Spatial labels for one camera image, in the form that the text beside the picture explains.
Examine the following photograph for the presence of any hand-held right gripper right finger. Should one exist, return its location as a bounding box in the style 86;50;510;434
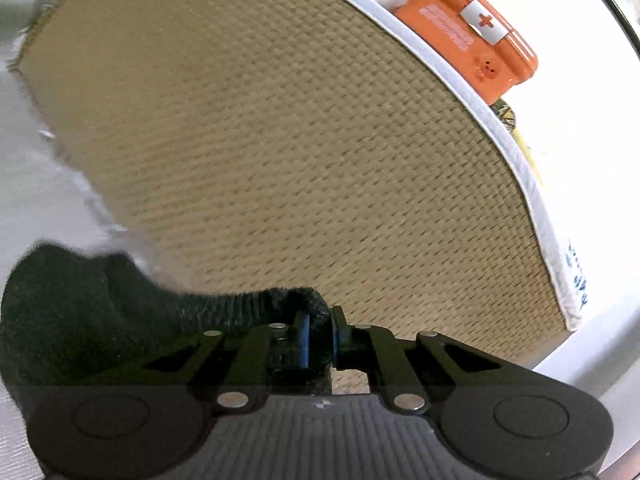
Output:
330;305;531;413

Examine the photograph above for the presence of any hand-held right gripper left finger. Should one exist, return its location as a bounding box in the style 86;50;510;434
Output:
115;310;313;411

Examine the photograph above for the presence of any black and grey knit sweater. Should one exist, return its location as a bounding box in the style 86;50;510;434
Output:
0;242;333;398

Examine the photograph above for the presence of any yellow patterned cloth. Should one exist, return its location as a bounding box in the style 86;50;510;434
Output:
490;99;543;183

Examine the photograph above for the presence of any orange first aid box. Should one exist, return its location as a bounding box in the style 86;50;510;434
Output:
392;0;540;106

